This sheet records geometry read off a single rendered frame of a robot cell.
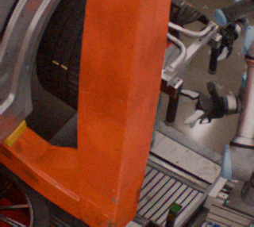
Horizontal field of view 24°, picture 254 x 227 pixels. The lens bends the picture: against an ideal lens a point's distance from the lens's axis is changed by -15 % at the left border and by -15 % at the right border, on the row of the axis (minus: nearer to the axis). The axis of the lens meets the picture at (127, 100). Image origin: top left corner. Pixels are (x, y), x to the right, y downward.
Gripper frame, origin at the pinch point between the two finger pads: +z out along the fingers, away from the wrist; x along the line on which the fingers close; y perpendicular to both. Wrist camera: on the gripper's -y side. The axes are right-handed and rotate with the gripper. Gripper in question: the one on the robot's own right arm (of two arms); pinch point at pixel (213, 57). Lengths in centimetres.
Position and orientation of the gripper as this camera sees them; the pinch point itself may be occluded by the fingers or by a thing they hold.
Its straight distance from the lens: 265.3
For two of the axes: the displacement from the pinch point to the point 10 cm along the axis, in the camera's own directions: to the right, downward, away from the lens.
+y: 0.8, -6.7, -7.3
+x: 8.2, 4.7, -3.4
